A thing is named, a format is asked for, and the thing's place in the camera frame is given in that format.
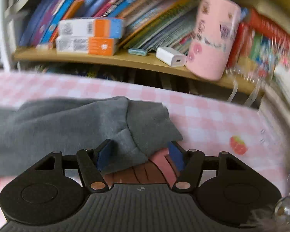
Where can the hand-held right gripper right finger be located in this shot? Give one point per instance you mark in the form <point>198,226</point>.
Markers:
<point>176,157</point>

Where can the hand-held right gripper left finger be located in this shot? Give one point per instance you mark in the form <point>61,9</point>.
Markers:
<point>104,154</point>

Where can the grey sweatshirt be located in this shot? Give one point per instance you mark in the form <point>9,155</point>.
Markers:
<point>62,125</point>

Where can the pink checked tablecloth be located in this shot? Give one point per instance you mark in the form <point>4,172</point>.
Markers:
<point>207,120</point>

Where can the white wooden bookshelf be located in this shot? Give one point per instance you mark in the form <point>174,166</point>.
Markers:
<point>125,59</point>

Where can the white charger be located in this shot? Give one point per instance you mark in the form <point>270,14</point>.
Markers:
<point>170,56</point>

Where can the blue eraser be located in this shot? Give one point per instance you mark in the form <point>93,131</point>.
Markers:
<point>137,51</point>

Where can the orange white box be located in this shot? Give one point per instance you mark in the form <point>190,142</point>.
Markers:
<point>87,46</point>
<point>87,27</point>

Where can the pink sticker cup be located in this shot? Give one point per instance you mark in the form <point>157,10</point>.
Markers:
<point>212,41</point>

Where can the small red white box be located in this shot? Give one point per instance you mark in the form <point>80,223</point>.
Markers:
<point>44,46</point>

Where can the row of colourful slanted books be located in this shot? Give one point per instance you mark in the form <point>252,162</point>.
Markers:
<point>140,7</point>

